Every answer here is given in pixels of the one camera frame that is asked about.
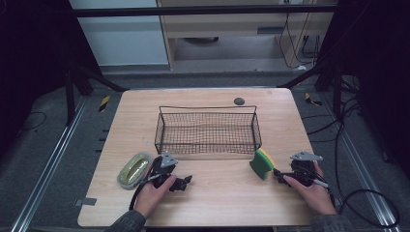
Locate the white cabinet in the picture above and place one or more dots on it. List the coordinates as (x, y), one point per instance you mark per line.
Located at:
(122, 42)

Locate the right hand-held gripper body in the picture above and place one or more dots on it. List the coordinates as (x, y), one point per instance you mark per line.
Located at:
(303, 167)

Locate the person's right hand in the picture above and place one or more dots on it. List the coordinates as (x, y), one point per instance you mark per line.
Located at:
(314, 196)

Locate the aluminium floor rail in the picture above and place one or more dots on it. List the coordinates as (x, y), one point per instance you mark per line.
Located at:
(361, 167)
(48, 167)

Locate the grey tape piece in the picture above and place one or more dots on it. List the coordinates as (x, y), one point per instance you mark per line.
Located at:
(85, 201)

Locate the black metal stand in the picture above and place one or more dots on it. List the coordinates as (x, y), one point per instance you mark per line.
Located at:
(336, 93)
(69, 96)

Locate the person's left hand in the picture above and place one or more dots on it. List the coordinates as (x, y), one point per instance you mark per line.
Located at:
(151, 196)

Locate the yellow and black tape strip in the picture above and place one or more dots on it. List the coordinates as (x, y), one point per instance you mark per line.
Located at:
(104, 103)
(311, 100)

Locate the black curtain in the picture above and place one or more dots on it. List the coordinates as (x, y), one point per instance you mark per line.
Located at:
(32, 48)
(380, 64)

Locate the grey round table grommet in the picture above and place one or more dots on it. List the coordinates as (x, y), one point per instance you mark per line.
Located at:
(239, 101)

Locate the black horizontal frame bar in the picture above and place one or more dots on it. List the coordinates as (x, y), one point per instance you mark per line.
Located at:
(193, 11)

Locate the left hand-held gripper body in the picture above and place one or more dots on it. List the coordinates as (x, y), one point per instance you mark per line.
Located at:
(165, 160)

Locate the yellow and green sponge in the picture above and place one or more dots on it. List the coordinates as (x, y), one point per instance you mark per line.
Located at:
(261, 164)

